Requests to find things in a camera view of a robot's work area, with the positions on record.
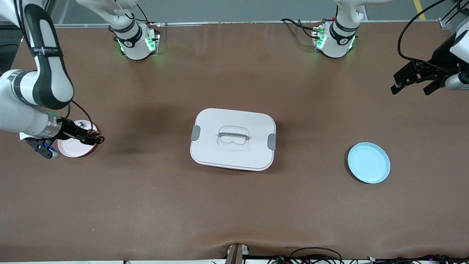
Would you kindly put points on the silver table edge rail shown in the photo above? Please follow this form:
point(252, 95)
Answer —
point(238, 22)

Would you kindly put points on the brown table mat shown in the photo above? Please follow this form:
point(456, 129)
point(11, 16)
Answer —
point(234, 205)

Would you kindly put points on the brown metal bracket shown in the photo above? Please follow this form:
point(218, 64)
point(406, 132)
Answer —
point(234, 256)

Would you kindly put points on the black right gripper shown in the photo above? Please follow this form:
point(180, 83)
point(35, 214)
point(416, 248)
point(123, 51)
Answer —
point(68, 131)

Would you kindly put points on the white round plate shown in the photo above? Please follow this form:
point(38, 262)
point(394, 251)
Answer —
point(75, 148)

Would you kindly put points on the orange push button switch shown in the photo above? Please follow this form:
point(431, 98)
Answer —
point(101, 139)

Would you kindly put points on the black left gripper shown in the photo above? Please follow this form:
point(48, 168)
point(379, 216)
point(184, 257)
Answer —
point(441, 57)

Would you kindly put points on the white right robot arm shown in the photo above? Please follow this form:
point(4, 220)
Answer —
point(36, 88)

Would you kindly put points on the white lidded storage box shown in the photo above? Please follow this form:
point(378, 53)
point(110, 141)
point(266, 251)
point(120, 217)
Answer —
point(234, 154)

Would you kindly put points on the light blue round plate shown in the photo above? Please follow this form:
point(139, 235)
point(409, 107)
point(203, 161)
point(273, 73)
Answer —
point(368, 165)

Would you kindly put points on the aluminium frame profile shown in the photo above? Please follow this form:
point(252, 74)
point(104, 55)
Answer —
point(445, 24)

